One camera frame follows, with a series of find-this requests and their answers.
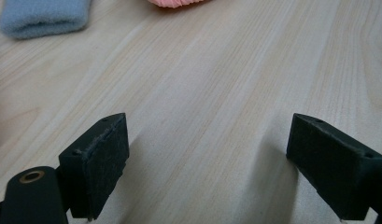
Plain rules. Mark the light blue fleece cloth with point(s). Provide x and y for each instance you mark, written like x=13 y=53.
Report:
x=42 y=15

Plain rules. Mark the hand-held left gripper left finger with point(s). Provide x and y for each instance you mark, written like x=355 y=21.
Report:
x=95 y=168

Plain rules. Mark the pink padded glove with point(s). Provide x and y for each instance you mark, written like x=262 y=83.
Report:
x=176 y=2

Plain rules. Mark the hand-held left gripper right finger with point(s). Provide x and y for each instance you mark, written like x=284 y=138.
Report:
x=332 y=168

